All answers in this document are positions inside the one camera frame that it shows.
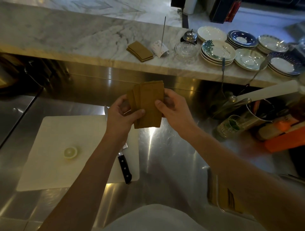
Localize white cylinder container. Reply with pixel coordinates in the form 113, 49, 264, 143
183, 0, 199, 16

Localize metal fork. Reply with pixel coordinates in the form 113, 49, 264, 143
221, 57, 226, 97

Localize person's left hand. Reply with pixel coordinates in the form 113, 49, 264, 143
104, 94, 146, 145

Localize metal receipt spike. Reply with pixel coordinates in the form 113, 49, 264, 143
158, 16, 169, 57

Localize small brown napkin stack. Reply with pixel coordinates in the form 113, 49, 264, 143
126, 41, 154, 63

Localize person's white apron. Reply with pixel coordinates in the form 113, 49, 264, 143
104, 204, 266, 231

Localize person's right hand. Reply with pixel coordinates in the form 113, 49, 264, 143
155, 88, 199, 140

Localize dark box with red item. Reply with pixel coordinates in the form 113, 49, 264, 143
209, 0, 242, 24

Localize white cutting board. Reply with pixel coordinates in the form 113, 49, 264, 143
16, 115, 140, 192

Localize brown paper napkins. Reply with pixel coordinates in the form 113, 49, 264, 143
126, 80, 165, 129

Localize white paper receipt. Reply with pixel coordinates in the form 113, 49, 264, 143
151, 40, 168, 58

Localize metal bucket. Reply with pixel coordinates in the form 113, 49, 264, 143
243, 98, 286, 130

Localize stack of leaf-print plates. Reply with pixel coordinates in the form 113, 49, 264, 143
201, 40, 237, 66

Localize stack of blue lattice plates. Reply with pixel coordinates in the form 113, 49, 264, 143
266, 52, 303, 78

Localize plain white plate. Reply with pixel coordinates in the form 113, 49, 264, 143
197, 26, 227, 43

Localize stack of dark blue-rimmed plates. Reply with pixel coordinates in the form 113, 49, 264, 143
227, 30, 259, 50

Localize silver service bell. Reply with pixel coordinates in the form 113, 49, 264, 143
180, 29, 198, 45

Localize stack of white patterned plates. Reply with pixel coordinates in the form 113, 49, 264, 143
257, 34, 289, 55

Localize person's right forearm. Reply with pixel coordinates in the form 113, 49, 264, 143
179, 125, 305, 231

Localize person's left forearm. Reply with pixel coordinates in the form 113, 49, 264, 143
39, 139, 130, 231

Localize orange box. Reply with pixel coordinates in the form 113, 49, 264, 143
262, 119, 305, 153

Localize black-handled kitchen knife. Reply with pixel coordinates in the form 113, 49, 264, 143
104, 105, 133, 185

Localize lemon half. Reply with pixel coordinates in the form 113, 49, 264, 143
63, 146, 78, 159

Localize pale green plate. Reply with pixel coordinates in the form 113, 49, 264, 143
234, 48, 267, 72

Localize clear glass ashtray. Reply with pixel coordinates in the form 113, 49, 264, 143
174, 41, 200, 60

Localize glass jar with herbs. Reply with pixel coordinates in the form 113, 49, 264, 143
217, 115, 246, 139

